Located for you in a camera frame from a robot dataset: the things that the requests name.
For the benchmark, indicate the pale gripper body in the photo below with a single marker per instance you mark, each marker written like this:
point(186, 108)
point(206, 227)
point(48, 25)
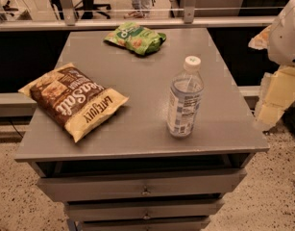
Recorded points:
point(285, 42)

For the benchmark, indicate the clear blue-label plastic water bottle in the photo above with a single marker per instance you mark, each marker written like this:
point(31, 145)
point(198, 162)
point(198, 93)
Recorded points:
point(184, 98)

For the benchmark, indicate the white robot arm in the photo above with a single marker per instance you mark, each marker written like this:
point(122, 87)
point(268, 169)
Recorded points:
point(279, 38)

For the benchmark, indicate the top grey drawer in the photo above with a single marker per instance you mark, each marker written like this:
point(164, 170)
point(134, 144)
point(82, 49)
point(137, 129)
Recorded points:
point(139, 185)

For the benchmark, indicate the grey drawer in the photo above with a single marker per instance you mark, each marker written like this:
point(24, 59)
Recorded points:
point(139, 185)
point(146, 209)
point(157, 224)

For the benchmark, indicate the grey drawer cabinet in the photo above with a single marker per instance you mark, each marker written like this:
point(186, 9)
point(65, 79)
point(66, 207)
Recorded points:
point(136, 140)

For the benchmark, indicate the green snack bag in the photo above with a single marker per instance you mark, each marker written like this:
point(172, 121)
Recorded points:
point(136, 38)

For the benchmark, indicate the person legs in jeans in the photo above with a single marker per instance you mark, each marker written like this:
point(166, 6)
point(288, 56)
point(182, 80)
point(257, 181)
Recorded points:
point(141, 9)

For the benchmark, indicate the bottom grey drawer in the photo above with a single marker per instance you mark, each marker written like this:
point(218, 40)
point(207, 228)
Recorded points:
point(157, 224)

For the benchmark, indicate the brown yellow Late July chip bag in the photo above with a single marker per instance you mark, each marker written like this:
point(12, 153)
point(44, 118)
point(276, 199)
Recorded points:
point(73, 100)

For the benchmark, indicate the middle grey drawer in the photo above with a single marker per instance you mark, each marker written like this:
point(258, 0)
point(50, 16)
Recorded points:
point(146, 209)

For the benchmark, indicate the metal railing frame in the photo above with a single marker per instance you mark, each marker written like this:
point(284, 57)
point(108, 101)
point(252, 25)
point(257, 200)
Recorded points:
point(44, 17)

